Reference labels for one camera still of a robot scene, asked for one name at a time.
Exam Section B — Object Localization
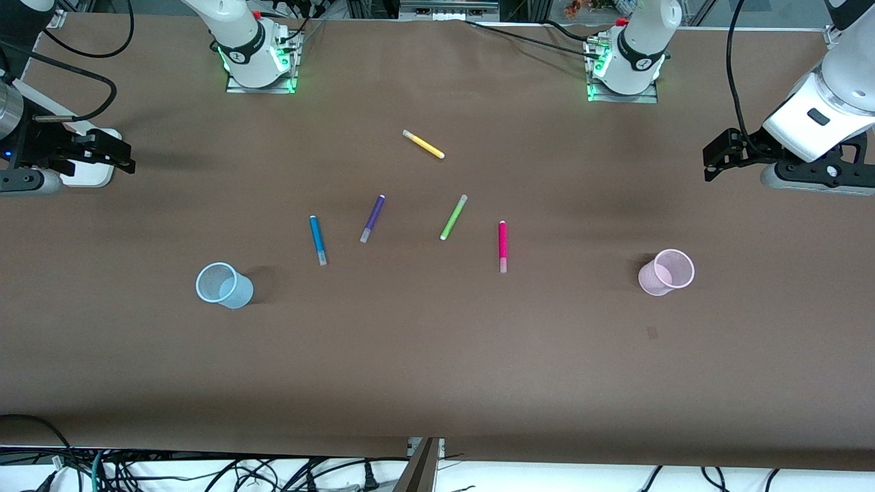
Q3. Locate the blue marker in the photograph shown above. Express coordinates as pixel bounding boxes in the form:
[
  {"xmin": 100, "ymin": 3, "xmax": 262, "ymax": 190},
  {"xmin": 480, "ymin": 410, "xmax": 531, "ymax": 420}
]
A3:
[{"xmin": 309, "ymin": 215, "xmax": 328, "ymax": 267}]

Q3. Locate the white desk lamp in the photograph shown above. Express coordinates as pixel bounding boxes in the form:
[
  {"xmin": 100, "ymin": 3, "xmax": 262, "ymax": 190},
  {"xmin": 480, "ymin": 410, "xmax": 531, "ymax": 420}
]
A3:
[{"xmin": 10, "ymin": 79, "xmax": 124, "ymax": 189}]

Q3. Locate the pink plastic cup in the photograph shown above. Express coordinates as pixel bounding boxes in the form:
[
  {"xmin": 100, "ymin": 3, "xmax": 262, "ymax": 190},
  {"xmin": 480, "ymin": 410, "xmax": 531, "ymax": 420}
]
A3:
[{"xmin": 638, "ymin": 249, "xmax": 696, "ymax": 297}]

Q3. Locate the light blue plastic cup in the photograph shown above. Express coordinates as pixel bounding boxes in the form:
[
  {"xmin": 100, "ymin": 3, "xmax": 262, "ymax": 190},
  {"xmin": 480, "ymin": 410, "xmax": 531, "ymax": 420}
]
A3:
[{"xmin": 196, "ymin": 262, "xmax": 254, "ymax": 310}]

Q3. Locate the purple marker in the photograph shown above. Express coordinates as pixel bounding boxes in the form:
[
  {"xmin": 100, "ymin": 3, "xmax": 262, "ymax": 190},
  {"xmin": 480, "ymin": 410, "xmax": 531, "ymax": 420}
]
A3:
[{"xmin": 360, "ymin": 195, "xmax": 386, "ymax": 244}]

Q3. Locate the green marker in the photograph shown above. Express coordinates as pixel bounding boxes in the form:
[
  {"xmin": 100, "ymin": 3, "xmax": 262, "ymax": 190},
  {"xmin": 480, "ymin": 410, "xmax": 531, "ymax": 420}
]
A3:
[{"xmin": 440, "ymin": 194, "xmax": 469, "ymax": 241}]

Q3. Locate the yellow marker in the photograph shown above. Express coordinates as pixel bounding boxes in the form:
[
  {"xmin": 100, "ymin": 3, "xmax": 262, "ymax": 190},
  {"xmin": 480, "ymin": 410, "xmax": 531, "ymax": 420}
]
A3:
[{"xmin": 402, "ymin": 129, "xmax": 446, "ymax": 160}]

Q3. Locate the brown table support beam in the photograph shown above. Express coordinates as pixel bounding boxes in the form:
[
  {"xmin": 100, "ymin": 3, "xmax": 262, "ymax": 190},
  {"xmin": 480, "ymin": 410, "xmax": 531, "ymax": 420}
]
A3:
[{"xmin": 393, "ymin": 437, "xmax": 442, "ymax": 492}]

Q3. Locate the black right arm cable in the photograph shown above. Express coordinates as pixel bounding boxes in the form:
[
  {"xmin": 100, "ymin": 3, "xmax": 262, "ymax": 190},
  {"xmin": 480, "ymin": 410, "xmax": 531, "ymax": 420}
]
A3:
[{"xmin": 0, "ymin": 0, "xmax": 135, "ymax": 124}]

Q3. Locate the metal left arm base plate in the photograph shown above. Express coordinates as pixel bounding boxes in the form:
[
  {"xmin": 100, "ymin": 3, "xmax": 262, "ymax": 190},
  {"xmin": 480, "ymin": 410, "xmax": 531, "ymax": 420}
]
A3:
[{"xmin": 587, "ymin": 38, "xmax": 659, "ymax": 104}]

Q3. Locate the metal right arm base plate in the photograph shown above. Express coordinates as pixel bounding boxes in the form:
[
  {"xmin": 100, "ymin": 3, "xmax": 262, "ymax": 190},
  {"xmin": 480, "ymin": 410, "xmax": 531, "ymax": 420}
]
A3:
[{"xmin": 226, "ymin": 27, "xmax": 301, "ymax": 94}]

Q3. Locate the black cable across table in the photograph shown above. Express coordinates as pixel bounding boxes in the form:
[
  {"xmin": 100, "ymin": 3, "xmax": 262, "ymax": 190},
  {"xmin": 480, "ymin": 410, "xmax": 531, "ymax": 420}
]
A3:
[{"xmin": 463, "ymin": 19, "xmax": 606, "ymax": 61}]

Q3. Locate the black looped floor cable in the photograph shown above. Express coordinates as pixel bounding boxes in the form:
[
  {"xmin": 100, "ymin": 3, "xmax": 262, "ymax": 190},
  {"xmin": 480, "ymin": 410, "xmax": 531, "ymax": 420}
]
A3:
[{"xmin": 0, "ymin": 413, "xmax": 77, "ymax": 492}]

